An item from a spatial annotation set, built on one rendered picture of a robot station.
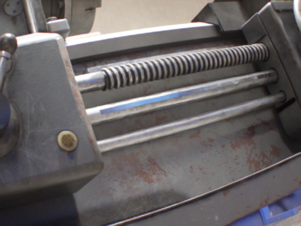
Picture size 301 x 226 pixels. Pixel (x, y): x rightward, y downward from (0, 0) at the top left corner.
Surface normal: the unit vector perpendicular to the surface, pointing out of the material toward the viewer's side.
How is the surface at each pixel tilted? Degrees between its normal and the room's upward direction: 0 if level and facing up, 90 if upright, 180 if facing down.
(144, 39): 90
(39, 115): 90
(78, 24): 158
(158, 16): 90
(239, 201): 90
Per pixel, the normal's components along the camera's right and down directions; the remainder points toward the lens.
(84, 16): 0.49, 0.60
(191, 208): 0.38, -0.36
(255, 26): -0.86, 0.20
